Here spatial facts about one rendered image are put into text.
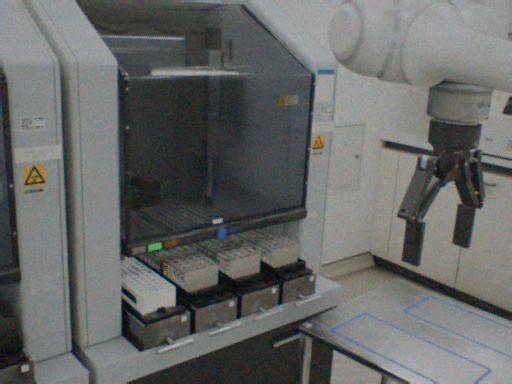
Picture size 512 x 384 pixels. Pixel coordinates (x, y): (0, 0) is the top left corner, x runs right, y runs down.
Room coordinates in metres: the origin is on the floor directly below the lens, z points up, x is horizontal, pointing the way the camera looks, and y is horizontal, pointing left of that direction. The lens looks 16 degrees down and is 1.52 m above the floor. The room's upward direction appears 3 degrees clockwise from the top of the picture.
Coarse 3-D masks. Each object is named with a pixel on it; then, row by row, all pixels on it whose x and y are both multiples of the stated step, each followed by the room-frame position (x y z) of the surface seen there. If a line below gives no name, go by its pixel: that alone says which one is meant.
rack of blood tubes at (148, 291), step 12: (132, 264) 1.50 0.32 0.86; (132, 276) 1.43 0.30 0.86; (144, 276) 1.44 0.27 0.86; (156, 276) 1.44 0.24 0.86; (132, 288) 1.35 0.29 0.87; (144, 288) 1.36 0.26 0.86; (156, 288) 1.36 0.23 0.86; (168, 288) 1.36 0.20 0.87; (132, 300) 1.40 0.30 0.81; (144, 300) 1.31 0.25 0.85; (156, 300) 1.33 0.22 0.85; (168, 300) 1.35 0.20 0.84; (144, 312) 1.31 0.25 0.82
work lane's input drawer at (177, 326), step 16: (128, 304) 1.36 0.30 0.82; (176, 304) 1.37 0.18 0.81; (128, 320) 1.33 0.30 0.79; (144, 320) 1.28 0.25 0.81; (160, 320) 1.30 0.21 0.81; (176, 320) 1.32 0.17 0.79; (144, 336) 1.27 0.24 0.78; (160, 336) 1.30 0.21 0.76; (176, 336) 1.33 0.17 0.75; (160, 352) 1.25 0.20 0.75
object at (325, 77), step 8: (320, 72) 1.73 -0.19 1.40; (328, 72) 1.75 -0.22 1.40; (320, 80) 1.74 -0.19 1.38; (328, 80) 1.76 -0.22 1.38; (320, 88) 1.74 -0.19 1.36; (328, 88) 1.76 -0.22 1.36; (320, 96) 1.74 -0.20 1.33; (328, 96) 1.76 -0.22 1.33; (320, 112) 1.74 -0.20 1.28; (328, 112) 1.76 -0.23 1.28; (320, 136) 1.75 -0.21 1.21; (312, 144) 1.73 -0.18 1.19; (320, 144) 1.75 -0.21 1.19; (312, 152) 1.73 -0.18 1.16; (320, 152) 1.75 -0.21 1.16; (312, 160) 1.73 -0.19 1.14; (320, 160) 1.75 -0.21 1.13; (312, 216) 1.74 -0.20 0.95
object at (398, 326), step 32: (384, 288) 1.52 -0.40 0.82; (416, 288) 1.53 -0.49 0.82; (320, 320) 1.31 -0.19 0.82; (352, 320) 1.32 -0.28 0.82; (384, 320) 1.33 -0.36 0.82; (416, 320) 1.34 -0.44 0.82; (448, 320) 1.34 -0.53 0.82; (480, 320) 1.35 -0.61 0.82; (352, 352) 1.17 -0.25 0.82; (384, 352) 1.18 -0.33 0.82; (416, 352) 1.18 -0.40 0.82; (448, 352) 1.19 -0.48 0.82; (480, 352) 1.19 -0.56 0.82
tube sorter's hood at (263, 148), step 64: (128, 0) 1.69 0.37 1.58; (128, 64) 1.38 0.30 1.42; (192, 64) 1.49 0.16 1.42; (256, 64) 1.62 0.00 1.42; (128, 128) 1.32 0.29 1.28; (192, 128) 1.44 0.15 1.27; (256, 128) 1.57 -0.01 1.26; (128, 192) 1.32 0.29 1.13; (192, 192) 1.44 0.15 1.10; (256, 192) 1.58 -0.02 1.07; (128, 256) 1.31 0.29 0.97
